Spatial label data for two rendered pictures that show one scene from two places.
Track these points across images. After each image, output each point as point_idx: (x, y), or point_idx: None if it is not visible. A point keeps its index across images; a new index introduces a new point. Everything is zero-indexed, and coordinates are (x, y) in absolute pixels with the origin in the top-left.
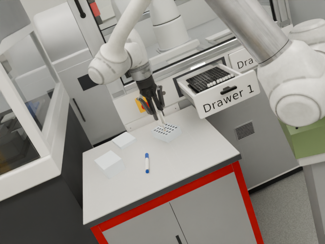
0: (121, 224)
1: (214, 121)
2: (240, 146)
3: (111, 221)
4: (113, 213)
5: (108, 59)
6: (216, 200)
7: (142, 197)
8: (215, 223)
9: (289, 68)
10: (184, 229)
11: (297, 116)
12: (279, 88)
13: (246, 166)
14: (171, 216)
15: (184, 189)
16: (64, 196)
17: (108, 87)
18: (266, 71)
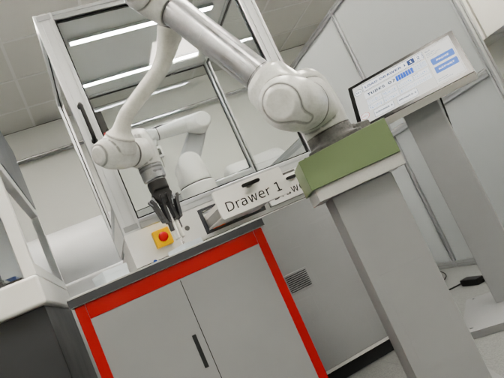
0: (117, 309)
1: None
2: (296, 304)
3: (104, 302)
4: (107, 287)
5: (113, 136)
6: (241, 283)
7: (145, 267)
8: (246, 319)
9: (268, 72)
10: (202, 325)
11: (281, 106)
12: (262, 88)
13: (311, 336)
14: (184, 303)
15: (197, 262)
16: (46, 349)
17: (119, 220)
18: (251, 83)
